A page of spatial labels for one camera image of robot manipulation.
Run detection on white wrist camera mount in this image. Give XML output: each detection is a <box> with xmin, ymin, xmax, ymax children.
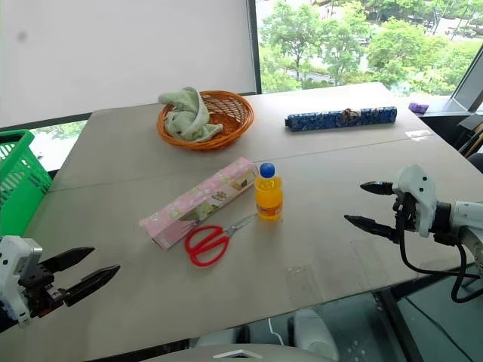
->
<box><xmin>392</xmin><ymin>164</ymin><xmax>438</xmax><ymax>238</ymax></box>
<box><xmin>0</xmin><ymin>235</ymin><xmax>44</xmax><ymax>330</ymax></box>

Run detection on dark chair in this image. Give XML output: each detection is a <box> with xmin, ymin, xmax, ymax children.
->
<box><xmin>455</xmin><ymin>114</ymin><xmax>483</xmax><ymax>170</ymax></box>

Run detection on thin white cable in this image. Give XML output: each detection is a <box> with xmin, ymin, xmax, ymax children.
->
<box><xmin>266</xmin><ymin>318</ymin><xmax>288</xmax><ymax>346</ymax></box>

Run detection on light green towel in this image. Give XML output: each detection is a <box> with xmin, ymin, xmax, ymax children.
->
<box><xmin>157</xmin><ymin>86</ymin><xmax>225</xmax><ymax>144</ymax></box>

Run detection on blue patterned folded umbrella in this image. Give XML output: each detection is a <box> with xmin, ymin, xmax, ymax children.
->
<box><xmin>284</xmin><ymin>106</ymin><xmax>398</xmax><ymax>134</ymax></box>

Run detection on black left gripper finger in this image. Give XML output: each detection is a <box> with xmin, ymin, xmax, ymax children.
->
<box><xmin>63</xmin><ymin>264</ymin><xmax>122</xmax><ymax>307</ymax></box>
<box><xmin>38</xmin><ymin>246</ymin><xmax>96</xmax><ymax>274</ymax></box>

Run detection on green plastic crate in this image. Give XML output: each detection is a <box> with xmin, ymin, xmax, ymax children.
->
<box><xmin>0</xmin><ymin>129</ymin><xmax>54</xmax><ymax>239</ymax></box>

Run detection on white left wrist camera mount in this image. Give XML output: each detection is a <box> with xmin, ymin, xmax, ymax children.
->
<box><xmin>0</xmin><ymin>235</ymin><xmax>44</xmax><ymax>330</ymax></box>

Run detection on pink flowered long box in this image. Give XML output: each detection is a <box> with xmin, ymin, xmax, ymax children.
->
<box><xmin>139</xmin><ymin>157</ymin><xmax>258</xmax><ymax>252</ymax></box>

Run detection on dark window frame post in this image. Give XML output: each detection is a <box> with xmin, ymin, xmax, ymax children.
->
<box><xmin>246</xmin><ymin>0</ymin><xmax>263</xmax><ymax>96</ymax></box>

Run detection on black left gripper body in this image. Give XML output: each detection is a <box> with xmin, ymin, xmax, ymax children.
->
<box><xmin>17</xmin><ymin>261</ymin><xmax>68</xmax><ymax>318</ymax></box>

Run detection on orange soda bottle blue cap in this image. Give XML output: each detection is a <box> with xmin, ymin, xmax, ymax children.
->
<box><xmin>254</xmin><ymin>161</ymin><xmax>284</xmax><ymax>223</ymax></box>

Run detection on dark slanted window frame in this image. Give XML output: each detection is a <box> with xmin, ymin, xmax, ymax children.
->
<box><xmin>448</xmin><ymin>47</ymin><xmax>483</xmax><ymax>114</ymax></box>

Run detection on red handled scissors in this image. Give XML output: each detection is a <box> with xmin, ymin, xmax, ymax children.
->
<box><xmin>183</xmin><ymin>213</ymin><xmax>260</xmax><ymax>268</ymax></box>

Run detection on grey robot torso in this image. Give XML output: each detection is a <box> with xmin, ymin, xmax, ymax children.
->
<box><xmin>149</xmin><ymin>308</ymin><xmax>340</xmax><ymax>362</ymax></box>

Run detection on orange wicker basket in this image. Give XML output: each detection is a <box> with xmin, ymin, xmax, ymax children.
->
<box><xmin>156</xmin><ymin>90</ymin><xmax>255</xmax><ymax>152</ymax></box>

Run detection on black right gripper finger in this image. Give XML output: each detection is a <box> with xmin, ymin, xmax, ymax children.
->
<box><xmin>359</xmin><ymin>180</ymin><xmax>395</xmax><ymax>196</ymax></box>
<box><xmin>343</xmin><ymin>214</ymin><xmax>401</xmax><ymax>244</ymax></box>

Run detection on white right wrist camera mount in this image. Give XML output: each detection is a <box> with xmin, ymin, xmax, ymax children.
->
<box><xmin>392</xmin><ymin>164</ymin><xmax>438</xmax><ymax>238</ymax></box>

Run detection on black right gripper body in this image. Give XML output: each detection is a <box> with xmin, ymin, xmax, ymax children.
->
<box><xmin>392</xmin><ymin>192</ymin><xmax>421</xmax><ymax>233</ymax></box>

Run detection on black table leg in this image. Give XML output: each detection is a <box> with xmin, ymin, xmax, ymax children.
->
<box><xmin>372</xmin><ymin>284</ymin><xmax>411</xmax><ymax>362</ymax></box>

